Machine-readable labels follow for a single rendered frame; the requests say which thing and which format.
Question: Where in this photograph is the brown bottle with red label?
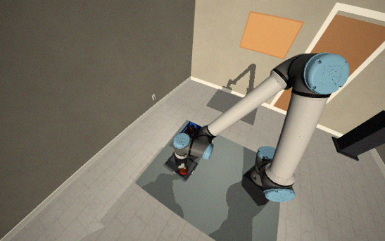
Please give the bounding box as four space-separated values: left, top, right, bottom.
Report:
180 166 188 175

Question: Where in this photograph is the blue divided crate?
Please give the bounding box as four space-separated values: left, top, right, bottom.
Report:
181 121 202 138

